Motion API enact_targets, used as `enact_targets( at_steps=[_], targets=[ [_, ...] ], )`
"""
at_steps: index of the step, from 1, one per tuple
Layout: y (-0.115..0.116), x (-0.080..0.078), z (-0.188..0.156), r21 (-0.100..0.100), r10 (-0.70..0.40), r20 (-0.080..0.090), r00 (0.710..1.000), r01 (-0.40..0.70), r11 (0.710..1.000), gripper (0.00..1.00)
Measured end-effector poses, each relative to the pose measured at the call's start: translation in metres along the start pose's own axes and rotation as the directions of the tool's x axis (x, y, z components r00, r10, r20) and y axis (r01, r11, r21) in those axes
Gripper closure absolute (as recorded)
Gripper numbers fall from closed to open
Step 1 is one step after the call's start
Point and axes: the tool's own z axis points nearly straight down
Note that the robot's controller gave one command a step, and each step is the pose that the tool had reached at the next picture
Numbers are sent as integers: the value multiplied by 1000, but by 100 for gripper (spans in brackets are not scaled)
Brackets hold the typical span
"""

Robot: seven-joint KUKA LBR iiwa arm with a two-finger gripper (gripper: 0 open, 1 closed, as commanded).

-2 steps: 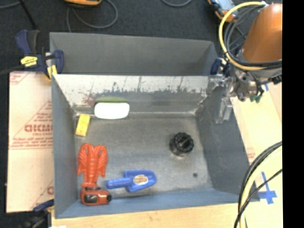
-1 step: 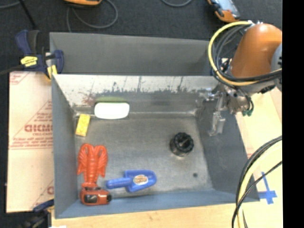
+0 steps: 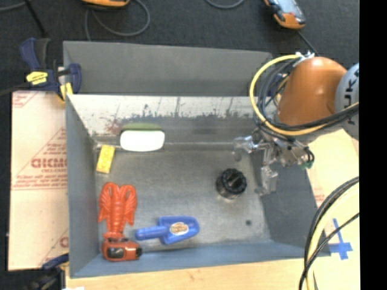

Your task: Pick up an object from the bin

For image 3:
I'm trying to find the grey metal bin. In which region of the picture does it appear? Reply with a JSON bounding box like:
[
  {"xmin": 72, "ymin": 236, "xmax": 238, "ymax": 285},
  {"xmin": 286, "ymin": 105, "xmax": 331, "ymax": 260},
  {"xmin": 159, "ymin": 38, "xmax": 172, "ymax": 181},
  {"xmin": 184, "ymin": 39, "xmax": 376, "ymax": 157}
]
[{"xmin": 62, "ymin": 40, "xmax": 331, "ymax": 279}]

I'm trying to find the red toy lobster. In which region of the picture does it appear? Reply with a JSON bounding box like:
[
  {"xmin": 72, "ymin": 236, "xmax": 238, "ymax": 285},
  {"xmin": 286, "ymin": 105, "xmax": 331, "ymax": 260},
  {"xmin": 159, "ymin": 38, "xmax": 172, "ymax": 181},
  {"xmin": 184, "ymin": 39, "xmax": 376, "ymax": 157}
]
[{"xmin": 97, "ymin": 182, "xmax": 138, "ymax": 239}]

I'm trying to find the yellow flat block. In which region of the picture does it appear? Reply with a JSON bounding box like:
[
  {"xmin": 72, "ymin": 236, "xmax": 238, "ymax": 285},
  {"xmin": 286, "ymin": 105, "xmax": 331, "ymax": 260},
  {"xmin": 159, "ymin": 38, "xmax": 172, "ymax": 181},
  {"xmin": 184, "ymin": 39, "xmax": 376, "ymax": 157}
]
[{"xmin": 95, "ymin": 144, "xmax": 117, "ymax": 174}]

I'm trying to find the black round knob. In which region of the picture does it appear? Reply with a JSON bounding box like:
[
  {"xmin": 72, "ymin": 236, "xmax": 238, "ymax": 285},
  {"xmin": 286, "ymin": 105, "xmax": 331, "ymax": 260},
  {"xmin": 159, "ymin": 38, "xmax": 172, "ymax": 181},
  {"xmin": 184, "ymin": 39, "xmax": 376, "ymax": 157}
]
[{"xmin": 215, "ymin": 168, "xmax": 248, "ymax": 199}]

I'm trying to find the white and green sponge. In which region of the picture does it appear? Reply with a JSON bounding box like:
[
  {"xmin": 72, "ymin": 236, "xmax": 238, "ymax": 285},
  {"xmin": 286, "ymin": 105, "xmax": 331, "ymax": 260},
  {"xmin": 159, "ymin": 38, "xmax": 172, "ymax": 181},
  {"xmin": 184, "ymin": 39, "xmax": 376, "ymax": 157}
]
[{"xmin": 119, "ymin": 123, "xmax": 166, "ymax": 153}]

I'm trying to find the red toy car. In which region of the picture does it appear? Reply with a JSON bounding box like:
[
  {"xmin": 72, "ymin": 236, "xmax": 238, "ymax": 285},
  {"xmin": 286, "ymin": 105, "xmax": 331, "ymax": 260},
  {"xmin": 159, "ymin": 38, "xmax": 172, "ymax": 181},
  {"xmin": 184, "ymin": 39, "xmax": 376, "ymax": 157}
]
[{"xmin": 100, "ymin": 236, "xmax": 143, "ymax": 262}]

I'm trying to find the brown cardboard board red print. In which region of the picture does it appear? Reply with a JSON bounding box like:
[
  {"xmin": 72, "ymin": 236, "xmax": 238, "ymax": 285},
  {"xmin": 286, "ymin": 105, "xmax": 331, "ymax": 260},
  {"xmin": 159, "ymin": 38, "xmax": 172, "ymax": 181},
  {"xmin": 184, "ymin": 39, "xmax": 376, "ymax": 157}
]
[{"xmin": 7, "ymin": 90, "xmax": 70, "ymax": 272}]

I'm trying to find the blue toy shovel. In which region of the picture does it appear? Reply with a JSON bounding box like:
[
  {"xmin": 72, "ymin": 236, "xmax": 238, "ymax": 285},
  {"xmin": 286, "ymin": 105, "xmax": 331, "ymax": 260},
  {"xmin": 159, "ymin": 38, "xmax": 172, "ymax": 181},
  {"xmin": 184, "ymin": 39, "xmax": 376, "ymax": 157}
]
[{"xmin": 134, "ymin": 216, "xmax": 201, "ymax": 245}]

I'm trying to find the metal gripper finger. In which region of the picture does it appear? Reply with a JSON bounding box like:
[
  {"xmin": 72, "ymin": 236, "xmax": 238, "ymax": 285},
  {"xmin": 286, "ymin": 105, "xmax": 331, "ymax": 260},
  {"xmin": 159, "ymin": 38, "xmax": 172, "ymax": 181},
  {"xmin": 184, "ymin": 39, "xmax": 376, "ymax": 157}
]
[
  {"xmin": 255, "ymin": 150, "xmax": 279, "ymax": 196},
  {"xmin": 233, "ymin": 135, "xmax": 263, "ymax": 161}
]

